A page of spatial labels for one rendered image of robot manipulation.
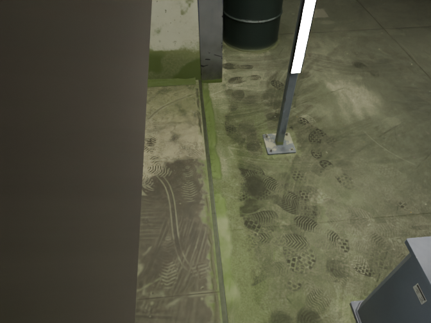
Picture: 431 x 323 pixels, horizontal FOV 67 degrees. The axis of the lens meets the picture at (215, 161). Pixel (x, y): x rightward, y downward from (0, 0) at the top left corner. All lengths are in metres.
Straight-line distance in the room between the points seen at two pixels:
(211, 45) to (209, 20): 0.20
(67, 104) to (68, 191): 0.10
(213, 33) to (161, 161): 1.09
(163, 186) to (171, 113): 0.71
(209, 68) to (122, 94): 2.58
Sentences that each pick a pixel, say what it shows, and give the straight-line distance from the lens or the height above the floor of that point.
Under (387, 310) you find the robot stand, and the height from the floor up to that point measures 0.30.
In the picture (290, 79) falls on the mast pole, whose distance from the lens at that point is 1.98.
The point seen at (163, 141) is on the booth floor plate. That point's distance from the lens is 2.30.
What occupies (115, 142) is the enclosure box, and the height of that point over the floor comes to 1.46.
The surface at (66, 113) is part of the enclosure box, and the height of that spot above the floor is 1.49.
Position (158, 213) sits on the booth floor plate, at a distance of 1.92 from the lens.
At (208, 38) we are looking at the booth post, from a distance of 2.67.
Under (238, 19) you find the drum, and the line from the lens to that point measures 3.22.
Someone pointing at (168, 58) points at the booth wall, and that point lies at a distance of 2.75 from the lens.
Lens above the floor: 1.63
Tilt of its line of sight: 48 degrees down
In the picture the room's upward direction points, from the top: 1 degrees counter-clockwise
